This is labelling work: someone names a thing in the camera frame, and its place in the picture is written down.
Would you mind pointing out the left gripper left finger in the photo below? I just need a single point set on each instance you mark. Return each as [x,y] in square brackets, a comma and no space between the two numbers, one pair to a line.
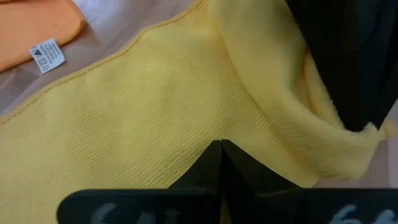
[199,183]

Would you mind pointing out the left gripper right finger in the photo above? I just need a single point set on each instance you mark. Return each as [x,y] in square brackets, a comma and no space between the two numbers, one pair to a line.
[248,186]

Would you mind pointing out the yellow microfiber towel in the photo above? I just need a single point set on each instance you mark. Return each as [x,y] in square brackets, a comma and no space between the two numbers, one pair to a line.
[140,109]

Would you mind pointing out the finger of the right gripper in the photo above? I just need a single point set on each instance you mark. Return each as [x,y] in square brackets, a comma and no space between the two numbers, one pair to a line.
[348,62]

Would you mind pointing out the orange microfiber towel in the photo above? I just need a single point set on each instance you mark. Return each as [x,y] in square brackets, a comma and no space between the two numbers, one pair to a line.
[31,25]

